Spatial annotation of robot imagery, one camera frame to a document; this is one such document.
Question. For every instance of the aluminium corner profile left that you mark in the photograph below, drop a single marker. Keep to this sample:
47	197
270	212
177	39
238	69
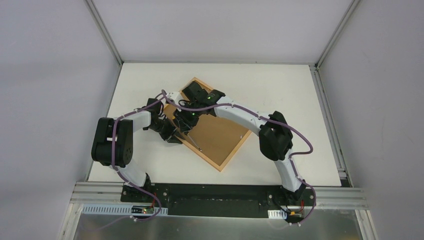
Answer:
101	26

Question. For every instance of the aluminium corner profile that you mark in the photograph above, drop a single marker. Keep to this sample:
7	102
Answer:
321	71
101	26

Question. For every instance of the white slotted cable duct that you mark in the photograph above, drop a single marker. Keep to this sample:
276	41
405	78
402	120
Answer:
123	210
277	214

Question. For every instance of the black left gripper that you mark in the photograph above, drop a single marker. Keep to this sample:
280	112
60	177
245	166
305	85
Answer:
170	134

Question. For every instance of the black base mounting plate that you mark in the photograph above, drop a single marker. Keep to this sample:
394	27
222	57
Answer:
214	200

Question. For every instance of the black yellow screwdriver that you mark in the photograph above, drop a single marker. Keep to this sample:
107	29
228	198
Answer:
190	139

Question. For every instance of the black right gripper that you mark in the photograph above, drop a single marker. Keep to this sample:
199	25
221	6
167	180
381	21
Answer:
183	122

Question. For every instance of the aluminium corner profile right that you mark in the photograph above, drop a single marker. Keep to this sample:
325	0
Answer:
321	71

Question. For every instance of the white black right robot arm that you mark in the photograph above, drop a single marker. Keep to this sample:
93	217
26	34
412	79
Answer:
275	138

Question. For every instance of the yellow wooden picture frame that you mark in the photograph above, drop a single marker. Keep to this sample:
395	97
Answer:
238	149

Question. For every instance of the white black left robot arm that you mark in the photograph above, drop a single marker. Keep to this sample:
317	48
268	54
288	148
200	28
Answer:
113	143

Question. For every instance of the brown fibreboard frame backing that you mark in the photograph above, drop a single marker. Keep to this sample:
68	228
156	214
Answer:
197	97

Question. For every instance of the white slotted cable duct left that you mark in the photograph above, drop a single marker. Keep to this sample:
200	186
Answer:
123	210

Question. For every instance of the aluminium front table rail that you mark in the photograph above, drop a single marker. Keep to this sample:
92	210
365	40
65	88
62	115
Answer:
338	198

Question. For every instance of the white slotted cable duct right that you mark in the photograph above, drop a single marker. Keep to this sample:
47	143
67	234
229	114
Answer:
277	214

